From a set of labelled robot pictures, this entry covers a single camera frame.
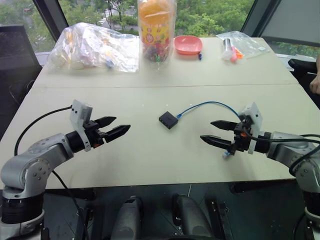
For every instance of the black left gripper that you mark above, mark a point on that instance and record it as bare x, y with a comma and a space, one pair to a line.
93, 133

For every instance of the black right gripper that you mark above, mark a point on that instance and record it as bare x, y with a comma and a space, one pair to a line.
241, 137

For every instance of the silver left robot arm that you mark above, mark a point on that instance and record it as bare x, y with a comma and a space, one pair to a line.
30, 160

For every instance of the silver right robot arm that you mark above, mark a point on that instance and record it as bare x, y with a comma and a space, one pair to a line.
292, 155

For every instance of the small black box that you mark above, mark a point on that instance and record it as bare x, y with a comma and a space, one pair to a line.
168, 119

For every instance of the small blue pen cap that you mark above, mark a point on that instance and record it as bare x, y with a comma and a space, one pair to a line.
200, 56

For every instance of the clear plastic bag with items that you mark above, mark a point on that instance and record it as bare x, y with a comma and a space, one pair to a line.
90, 48

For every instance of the small clear zip bag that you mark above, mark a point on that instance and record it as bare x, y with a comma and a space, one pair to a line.
240, 46

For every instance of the grey robot right leg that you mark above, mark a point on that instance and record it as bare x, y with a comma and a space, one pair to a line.
190, 220

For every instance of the grey robot leg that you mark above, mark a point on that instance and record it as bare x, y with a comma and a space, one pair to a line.
190, 220
128, 220

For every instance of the pink plastic bowl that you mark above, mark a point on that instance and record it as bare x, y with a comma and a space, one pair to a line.
188, 44

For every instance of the grey robot left leg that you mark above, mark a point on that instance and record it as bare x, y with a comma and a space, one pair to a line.
128, 220

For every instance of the clear jar with colourful contents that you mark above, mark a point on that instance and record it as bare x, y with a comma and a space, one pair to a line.
155, 32

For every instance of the person's hand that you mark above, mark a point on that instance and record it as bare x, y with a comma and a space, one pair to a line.
315, 83

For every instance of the black mesh chair back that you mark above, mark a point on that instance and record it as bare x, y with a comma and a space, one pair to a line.
15, 65

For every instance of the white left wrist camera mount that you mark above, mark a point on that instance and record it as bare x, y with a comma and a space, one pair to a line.
80, 117

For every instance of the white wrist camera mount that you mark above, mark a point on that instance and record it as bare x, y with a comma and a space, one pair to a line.
80, 117
255, 125

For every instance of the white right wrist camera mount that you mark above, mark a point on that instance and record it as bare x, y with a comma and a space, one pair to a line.
255, 125

